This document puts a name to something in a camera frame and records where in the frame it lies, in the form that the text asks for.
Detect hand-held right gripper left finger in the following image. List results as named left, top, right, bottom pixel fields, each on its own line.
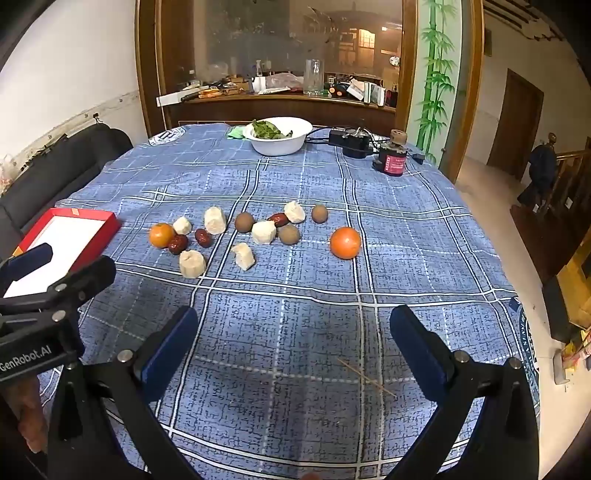
left=46, top=305, right=204, bottom=480

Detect large orange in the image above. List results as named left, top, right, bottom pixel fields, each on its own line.
left=329, top=226, right=362, bottom=260

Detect long white box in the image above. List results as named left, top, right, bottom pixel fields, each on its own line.
left=156, top=90, right=199, bottom=108

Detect glass pitcher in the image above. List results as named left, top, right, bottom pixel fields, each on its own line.
left=302, top=58, right=326, bottom=97

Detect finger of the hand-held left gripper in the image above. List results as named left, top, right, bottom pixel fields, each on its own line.
left=0, top=243, right=54, bottom=291
left=0, top=255, right=117, bottom=344

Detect small orange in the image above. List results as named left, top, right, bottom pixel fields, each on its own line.
left=148, top=222, right=176, bottom=249

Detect white cartons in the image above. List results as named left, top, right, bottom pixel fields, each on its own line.
left=362, top=82, right=386, bottom=106

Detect person's left hand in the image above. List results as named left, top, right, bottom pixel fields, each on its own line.
left=7, top=378, right=49, bottom=455

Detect thin bamboo skewer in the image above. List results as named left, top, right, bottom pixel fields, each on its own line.
left=337, top=357, right=398, bottom=398

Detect red box tray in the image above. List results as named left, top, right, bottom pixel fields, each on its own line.
left=4, top=208, right=122, bottom=298

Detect green leafy vegetables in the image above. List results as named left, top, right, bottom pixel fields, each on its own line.
left=250, top=119, right=294, bottom=140

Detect wooden framed glass partition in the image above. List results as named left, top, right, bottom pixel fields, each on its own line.
left=135, top=0, right=485, bottom=185

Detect yellow cardboard box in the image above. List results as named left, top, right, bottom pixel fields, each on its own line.
left=556, top=251, right=591, bottom=333

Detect bamboo painted panel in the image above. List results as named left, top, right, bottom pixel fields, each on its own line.
left=406, top=0, right=462, bottom=162

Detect black jar with red label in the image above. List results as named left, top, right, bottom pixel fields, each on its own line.
left=373, top=129, right=409, bottom=177

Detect crumpled clear plastic bag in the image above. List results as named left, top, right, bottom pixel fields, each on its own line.
left=0, top=154, right=21, bottom=197

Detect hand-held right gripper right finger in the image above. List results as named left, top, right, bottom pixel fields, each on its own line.
left=388, top=305, right=541, bottom=480

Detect large ribbed sugarcane chunk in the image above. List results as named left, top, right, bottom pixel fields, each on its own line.
left=204, top=206, right=228, bottom=234

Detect black sofa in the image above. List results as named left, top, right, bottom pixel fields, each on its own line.
left=0, top=124, right=134, bottom=259

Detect black power adapter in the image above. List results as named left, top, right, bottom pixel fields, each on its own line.
left=328, top=129, right=372, bottom=159

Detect white bowl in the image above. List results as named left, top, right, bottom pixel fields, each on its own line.
left=243, top=117, right=313, bottom=156

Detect brown wooden door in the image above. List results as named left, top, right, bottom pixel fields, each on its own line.
left=487, top=68, right=544, bottom=181

